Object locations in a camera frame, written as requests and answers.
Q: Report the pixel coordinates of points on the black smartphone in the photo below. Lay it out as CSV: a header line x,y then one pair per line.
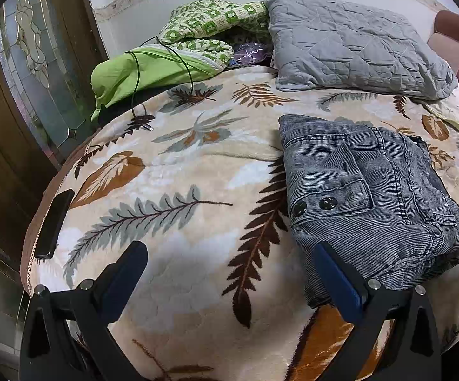
x,y
55,222

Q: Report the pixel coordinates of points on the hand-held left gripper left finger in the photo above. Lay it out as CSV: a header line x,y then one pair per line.
x,y
124,285

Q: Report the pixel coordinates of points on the grey quilted pillow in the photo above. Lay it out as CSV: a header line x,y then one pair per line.
x,y
352,47

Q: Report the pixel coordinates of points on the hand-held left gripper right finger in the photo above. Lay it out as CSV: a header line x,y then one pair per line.
x,y
340,281

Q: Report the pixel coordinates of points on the grey denim pants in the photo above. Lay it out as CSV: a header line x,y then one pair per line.
x,y
372,206

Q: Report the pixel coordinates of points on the wooden door with glass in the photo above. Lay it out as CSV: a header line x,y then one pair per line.
x,y
27,107

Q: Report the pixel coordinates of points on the brown sofa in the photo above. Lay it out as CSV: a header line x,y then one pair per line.
x,y
451,35

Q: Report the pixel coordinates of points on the leaf printed blanket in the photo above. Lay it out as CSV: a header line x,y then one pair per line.
x,y
182,226

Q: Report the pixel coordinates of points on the green patterned quilt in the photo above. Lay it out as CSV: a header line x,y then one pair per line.
x,y
150,71

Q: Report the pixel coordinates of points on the purple cloth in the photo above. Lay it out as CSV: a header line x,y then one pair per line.
x,y
251,53

